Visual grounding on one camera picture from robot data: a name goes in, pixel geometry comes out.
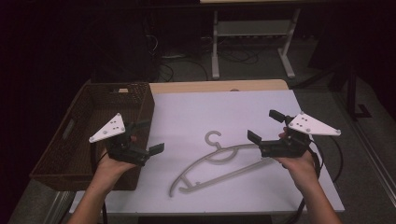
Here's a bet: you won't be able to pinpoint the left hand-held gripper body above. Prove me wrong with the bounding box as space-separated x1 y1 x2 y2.
88 112 151 167

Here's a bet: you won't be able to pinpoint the brown wicker basket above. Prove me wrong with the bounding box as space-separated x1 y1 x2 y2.
29 81 156 191

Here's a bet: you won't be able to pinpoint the black metal stand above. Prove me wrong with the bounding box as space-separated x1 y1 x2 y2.
326 62 373 121

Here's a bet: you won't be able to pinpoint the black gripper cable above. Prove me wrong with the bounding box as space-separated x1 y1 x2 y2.
284 134 344 224
90 141 108 224

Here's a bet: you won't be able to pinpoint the beige plastic clothes hanger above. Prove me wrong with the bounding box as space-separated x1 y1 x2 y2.
168 130 276 198

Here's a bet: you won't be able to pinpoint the black floor cables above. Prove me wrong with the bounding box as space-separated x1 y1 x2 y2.
144 34 260 82

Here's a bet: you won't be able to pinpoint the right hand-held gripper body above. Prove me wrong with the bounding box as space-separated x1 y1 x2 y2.
259 111 342 159

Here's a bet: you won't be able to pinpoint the white table cover sheet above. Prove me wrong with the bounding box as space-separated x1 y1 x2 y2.
68 89 346 216

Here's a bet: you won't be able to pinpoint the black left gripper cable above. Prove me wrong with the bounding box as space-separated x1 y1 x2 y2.
90 141 108 224

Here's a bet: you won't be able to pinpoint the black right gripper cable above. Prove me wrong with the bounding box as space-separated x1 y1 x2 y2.
284 134 344 224

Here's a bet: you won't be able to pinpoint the white metal desk frame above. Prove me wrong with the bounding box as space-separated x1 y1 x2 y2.
210 8 303 80

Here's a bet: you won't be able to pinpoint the grey metal floor rail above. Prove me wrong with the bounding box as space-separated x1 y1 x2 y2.
334 92 396 202

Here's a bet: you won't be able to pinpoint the person's right hand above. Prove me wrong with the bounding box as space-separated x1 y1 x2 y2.
273 127 320 192

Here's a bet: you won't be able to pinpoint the person's left hand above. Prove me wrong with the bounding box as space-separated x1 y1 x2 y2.
92 148 138 185

